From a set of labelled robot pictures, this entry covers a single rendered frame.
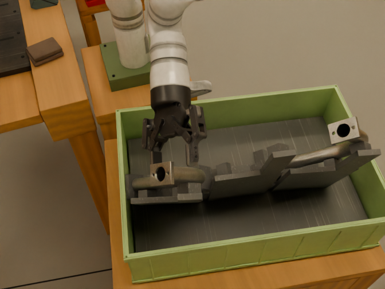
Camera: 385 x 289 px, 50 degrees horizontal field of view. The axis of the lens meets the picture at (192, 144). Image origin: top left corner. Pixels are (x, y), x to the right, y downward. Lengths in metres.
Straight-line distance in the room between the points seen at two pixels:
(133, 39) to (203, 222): 0.56
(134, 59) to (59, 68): 0.24
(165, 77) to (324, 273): 0.63
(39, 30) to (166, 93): 0.85
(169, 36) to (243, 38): 2.09
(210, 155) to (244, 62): 1.58
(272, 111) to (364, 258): 0.46
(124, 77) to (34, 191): 1.08
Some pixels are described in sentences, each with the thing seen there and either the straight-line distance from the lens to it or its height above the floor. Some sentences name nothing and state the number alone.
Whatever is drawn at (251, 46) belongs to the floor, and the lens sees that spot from 2.78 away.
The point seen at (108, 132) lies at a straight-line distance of 1.32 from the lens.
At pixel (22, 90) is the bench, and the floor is 0.88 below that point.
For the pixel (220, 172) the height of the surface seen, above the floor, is 0.95.
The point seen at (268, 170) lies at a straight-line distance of 0.86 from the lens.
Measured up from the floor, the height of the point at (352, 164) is 1.09.
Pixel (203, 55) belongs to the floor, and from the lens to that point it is 2.69.
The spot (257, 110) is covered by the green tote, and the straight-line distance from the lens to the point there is 1.18.
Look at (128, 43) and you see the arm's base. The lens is 1.24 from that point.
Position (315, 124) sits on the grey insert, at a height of 0.85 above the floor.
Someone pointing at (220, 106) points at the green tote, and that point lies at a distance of 1.13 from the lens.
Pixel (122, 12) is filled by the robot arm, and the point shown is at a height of 1.10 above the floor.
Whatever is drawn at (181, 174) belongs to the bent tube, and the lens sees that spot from 0.74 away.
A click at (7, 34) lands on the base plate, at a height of 0.90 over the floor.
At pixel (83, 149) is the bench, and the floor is 0.67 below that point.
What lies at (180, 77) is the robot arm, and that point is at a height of 1.26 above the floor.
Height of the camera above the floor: 1.78
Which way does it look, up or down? 54 degrees down
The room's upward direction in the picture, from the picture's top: straight up
